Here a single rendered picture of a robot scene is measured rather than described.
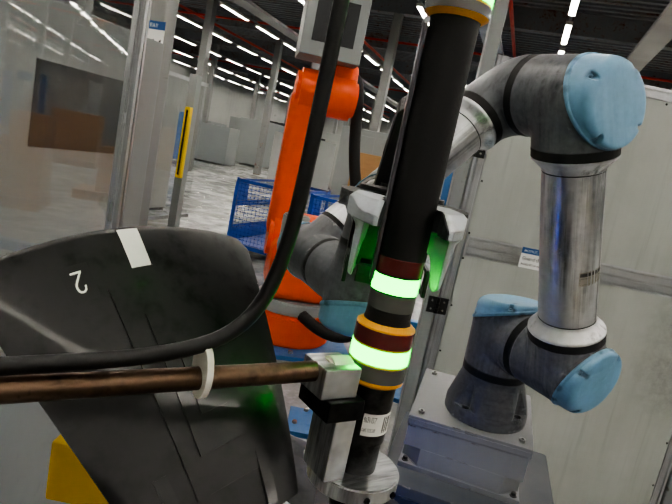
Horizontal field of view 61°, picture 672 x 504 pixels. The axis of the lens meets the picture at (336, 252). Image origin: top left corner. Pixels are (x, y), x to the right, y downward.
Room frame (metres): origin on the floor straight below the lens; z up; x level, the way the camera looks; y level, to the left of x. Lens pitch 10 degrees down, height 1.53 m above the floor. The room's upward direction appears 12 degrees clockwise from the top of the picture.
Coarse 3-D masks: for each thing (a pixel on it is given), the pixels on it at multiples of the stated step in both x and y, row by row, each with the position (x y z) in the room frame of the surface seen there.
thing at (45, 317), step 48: (96, 240) 0.39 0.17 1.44; (144, 240) 0.42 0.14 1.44; (192, 240) 0.45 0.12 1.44; (0, 288) 0.33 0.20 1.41; (48, 288) 0.35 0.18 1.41; (144, 288) 0.39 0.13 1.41; (192, 288) 0.42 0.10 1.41; (240, 288) 0.45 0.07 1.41; (0, 336) 0.32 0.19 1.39; (48, 336) 0.33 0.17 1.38; (96, 336) 0.35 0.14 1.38; (144, 336) 0.37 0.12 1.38; (192, 336) 0.39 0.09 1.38; (240, 336) 0.42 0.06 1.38; (96, 432) 0.32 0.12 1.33; (144, 432) 0.34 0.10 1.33; (192, 432) 0.35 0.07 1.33; (240, 432) 0.37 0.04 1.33; (288, 432) 0.39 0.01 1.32; (96, 480) 0.31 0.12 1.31; (144, 480) 0.32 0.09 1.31; (192, 480) 0.34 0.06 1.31; (240, 480) 0.35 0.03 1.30; (288, 480) 0.37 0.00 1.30
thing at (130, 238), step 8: (120, 232) 0.41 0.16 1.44; (128, 232) 0.41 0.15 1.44; (136, 232) 0.42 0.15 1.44; (128, 240) 0.41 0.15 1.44; (136, 240) 0.41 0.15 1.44; (128, 248) 0.40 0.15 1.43; (136, 248) 0.41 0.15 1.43; (144, 248) 0.41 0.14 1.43; (128, 256) 0.40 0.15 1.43; (136, 256) 0.40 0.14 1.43; (144, 256) 0.41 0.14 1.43; (136, 264) 0.40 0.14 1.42; (144, 264) 0.41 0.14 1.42
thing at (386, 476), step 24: (312, 360) 0.37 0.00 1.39; (312, 384) 0.36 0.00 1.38; (336, 384) 0.36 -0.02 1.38; (312, 408) 0.37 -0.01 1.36; (336, 408) 0.35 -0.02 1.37; (360, 408) 0.37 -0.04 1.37; (312, 432) 0.38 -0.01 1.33; (336, 432) 0.36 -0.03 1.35; (312, 456) 0.38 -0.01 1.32; (336, 456) 0.37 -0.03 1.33; (384, 456) 0.42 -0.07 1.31; (312, 480) 0.38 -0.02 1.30; (336, 480) 0.37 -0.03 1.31; (360, 480) 0.38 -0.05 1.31; (384, 480) 0.38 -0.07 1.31
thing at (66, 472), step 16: (64, 448) 0.70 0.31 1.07; (64, 464) 0.70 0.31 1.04; (80, 464) 0.70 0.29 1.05; (48, 480) 0.71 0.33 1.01; (64, 480) 0.71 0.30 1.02; (80, 480) 0.71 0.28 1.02; (48, 496) 0.70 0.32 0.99; (64, 496) 0.70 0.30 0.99; (80, 496) 0.70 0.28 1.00; (96, 496) 0.71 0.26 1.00
